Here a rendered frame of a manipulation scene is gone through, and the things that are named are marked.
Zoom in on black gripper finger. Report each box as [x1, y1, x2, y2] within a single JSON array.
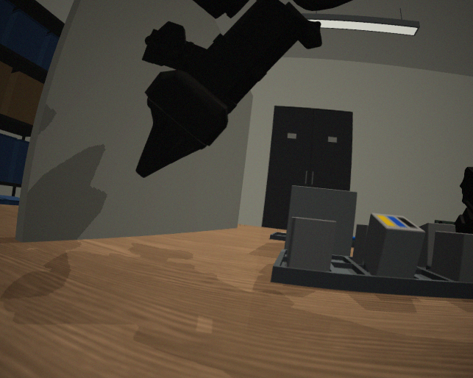
[[136, 97, 207, 178]]

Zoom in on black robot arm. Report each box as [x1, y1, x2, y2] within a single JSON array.
[[142, 0, 473, 234]]

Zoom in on dark grey flat rack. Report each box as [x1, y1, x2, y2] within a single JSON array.
[[270, 249, 473, 299]]

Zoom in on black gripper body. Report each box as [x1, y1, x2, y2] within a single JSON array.
[[145, 30, 271, 146]]

